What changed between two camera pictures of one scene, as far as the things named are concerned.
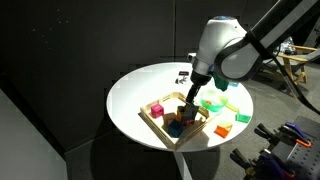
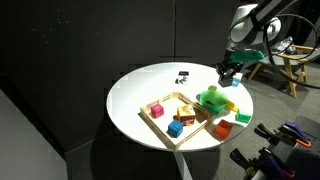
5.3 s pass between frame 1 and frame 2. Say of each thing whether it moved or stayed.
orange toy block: stayed
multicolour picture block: stayed
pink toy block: stayed
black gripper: moved
